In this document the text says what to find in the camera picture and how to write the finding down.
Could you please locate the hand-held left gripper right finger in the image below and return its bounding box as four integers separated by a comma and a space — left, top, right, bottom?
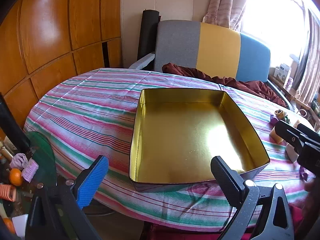
210, 156, 295, 240

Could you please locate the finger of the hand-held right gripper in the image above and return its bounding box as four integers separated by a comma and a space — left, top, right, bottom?
297, 123, 320, 145
274, 120, 307, 153

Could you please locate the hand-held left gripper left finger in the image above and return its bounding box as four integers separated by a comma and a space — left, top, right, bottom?
25, 155, 109, 240

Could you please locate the plastic-wrapped white bundle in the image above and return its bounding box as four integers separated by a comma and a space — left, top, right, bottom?
285, 142, 300, 163

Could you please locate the brown box with yellow interior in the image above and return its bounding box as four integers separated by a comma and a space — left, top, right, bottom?
129, 88, 271, 193

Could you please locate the tan rectangular block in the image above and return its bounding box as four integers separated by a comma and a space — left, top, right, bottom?
269, 127, 285, 144

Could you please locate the green glass side table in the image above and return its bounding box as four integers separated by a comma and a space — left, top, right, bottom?
24, 131, 57, 188

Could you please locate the person's red garment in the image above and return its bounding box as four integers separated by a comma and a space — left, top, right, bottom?
289, 204, 313, 233

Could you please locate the white cardboard box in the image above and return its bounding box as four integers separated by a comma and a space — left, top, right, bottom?
273, 64, 293, 82

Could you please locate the striped tablecloth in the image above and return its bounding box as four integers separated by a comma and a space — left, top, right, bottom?
24, 67, 317, 233

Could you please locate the beige striped curtain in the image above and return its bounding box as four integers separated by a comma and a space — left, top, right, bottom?
292, 7, 320, 105

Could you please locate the purple knitted scrunchie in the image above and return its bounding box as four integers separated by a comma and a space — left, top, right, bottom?
10, 153, 28, 170

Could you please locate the tangerine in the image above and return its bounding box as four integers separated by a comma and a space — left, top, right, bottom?
9, 168, 23, 187

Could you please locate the maroon cloth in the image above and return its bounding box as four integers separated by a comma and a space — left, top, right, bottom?
162, 62, 288, 108

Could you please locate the white cup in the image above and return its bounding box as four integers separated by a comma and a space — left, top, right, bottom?
11, 214, 29, 239

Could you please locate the black pole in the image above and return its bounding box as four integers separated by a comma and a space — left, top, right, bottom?
0, 92, 31, 155

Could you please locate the grey yellow blue sofa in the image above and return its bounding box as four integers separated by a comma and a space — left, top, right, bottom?
129, 20, 295, 110

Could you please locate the window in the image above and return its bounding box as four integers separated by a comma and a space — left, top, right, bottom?
237, 0, 313, 68

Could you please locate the beige patterned curtain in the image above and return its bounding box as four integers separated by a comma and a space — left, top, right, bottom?
202, 0, 250, 30

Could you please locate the black rolled mat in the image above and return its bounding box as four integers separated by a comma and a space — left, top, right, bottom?
137, 9, 162, 68

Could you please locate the wooden wardrobe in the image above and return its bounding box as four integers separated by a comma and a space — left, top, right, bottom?
0, 0, 123, 140

